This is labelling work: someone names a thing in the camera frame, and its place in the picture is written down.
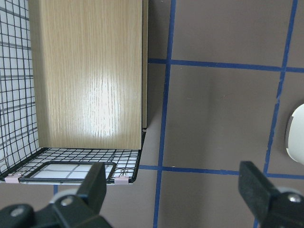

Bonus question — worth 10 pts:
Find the pink binder clip right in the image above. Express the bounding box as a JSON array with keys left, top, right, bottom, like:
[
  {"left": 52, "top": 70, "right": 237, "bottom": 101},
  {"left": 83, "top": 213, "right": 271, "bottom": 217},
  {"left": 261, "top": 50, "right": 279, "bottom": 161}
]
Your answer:
[{"left": 114, "top": 176, "right": 129, "bottom": 185}]

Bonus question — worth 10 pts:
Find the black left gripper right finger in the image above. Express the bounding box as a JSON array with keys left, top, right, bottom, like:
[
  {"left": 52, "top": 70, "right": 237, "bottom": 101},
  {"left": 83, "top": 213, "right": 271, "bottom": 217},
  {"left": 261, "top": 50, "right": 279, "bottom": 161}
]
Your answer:
[{"left": 238, "top": 161, "right": 304, "bottom": 228}]

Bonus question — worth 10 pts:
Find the pink binder clip left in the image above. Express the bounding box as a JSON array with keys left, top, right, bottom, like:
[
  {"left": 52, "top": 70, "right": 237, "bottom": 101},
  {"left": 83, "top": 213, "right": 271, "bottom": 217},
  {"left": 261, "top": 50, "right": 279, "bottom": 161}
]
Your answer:
[{"left": 5, "top": 173, "right": 22, "bottom": 183}]

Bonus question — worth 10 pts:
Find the wire basket with wood shelf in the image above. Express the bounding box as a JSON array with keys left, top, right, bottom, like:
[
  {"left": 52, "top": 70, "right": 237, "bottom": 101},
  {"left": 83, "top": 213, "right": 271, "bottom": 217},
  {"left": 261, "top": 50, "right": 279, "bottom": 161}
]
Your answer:
[{"left": 0, "top": 0, "right": 149, "bottom": 184}]

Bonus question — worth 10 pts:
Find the white two-slot toaster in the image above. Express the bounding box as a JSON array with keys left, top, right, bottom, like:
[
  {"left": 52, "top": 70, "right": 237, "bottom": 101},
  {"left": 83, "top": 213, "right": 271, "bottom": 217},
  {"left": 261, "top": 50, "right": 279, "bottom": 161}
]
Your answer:
[{"left": 285, "top": 104, "right": 304, "bottom": 165}]

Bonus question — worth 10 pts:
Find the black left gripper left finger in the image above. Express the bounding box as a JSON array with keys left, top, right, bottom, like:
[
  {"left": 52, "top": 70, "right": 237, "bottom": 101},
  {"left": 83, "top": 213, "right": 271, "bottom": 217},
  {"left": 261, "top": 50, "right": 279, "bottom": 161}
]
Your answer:
[{"left": 0, "top": 162, "right": 111, "bottom": 228}]

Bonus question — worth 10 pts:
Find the pink binder clip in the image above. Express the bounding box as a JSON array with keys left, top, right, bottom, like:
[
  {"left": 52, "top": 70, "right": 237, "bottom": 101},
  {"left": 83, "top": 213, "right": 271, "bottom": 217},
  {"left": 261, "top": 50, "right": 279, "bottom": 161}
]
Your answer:
[
  {"left": 5, "top": 173, "right": 22, "bottom": 183},
  {"left": 114, "top": 176, "right": 129, "bottom": 185}
]

